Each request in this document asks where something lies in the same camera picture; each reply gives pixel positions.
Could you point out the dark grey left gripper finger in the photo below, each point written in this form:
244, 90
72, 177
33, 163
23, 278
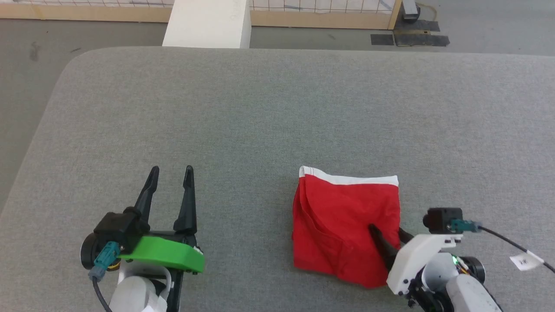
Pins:
147, 193
187, 203

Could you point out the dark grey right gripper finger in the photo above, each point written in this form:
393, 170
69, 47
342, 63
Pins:
383, 249
405, 236

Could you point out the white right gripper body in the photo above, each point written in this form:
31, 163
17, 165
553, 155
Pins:
412, 260

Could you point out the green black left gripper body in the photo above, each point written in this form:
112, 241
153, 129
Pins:
169, 253

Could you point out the red garment with white band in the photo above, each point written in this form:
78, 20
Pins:
338, 208

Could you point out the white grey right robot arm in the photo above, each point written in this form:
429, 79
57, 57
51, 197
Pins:
470, 294

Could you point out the white rectangular pillar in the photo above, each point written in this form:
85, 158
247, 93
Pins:
208, 21

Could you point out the long black floor mat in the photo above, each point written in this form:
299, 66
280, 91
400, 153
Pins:
422, 40

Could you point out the small black floor mat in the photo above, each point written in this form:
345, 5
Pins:
382, 39

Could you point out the dark grey floor mat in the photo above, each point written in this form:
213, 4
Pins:
422, 26

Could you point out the dark grey stand foot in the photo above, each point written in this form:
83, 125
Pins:
409, 11

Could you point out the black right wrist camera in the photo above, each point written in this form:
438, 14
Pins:
442, 219

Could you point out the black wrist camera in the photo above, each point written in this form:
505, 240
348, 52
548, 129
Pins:
117, 227
442, 219

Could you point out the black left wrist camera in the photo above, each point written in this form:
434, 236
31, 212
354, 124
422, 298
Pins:
117, 227

